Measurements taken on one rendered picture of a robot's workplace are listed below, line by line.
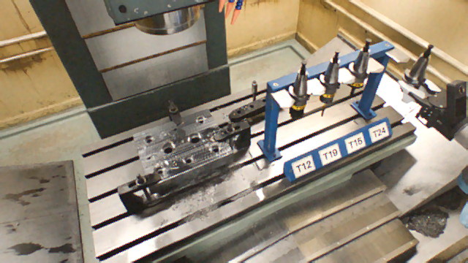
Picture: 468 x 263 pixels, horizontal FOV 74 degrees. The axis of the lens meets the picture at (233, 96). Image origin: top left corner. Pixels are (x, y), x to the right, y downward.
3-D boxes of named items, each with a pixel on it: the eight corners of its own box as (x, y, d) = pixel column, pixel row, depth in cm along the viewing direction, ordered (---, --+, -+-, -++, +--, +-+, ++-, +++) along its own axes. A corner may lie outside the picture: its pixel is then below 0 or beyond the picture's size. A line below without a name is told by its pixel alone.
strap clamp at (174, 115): (186, 138, 121) (180, 112, 110) (178, 141, 120) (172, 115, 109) (176, 115, 129) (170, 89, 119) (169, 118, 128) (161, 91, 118)
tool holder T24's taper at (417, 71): (417, 67, 95) (425, 50, 91) (428, 77, 92) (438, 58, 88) (405, 71, 94) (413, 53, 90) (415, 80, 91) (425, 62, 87)
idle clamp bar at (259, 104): (287, 106, 131) (288, 95, 126) (233, 131, 122) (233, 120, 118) (280, 98, 134) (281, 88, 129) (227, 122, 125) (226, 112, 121)
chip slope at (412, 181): (461, 185, 132) (494, 149, 114) (325, 263, 113) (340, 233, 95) (329, 68, 191) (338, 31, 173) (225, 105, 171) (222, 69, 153)
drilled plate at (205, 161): (233, 161, 108) (233, 152, 104) (151, 194, 99) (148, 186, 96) (208, 116, 123) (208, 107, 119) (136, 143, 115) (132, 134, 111)
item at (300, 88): (300, 82, 93) (303, 65, 88) (311, 90, 90) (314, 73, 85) (289, 89, 91) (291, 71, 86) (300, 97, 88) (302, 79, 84)
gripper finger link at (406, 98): (387, 96, 99) (415, 112, 94) (394, 82, 95) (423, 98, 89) (393, 91, 100) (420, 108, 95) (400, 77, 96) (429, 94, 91)
